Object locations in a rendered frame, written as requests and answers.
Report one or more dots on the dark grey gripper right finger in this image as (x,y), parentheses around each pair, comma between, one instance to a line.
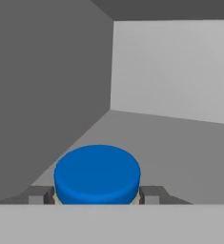
(154,194)

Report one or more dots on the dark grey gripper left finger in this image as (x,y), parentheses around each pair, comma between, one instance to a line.
(38,195)

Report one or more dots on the blue-lidded mayonnaise jar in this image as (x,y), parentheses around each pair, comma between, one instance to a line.
(97,175)

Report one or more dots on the grey fridge interior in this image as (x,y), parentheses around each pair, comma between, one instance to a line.
(85,79)

